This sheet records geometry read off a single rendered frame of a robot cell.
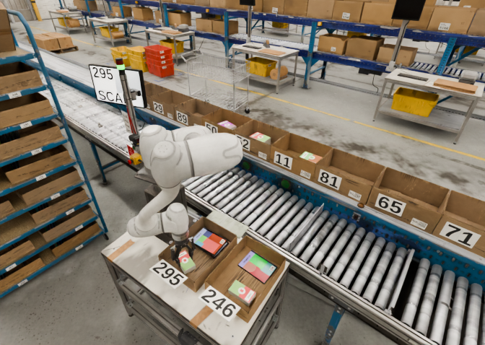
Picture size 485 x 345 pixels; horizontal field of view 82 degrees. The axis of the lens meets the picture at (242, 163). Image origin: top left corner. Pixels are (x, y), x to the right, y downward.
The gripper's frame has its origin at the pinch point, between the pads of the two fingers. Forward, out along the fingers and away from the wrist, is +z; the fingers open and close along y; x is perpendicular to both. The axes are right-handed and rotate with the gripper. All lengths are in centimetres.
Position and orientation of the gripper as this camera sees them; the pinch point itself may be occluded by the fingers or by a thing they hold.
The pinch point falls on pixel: (184, 259)
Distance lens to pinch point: 173.4
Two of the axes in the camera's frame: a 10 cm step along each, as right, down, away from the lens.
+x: -5.8, -4.7, 6.6
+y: 8.1, -3.2, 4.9
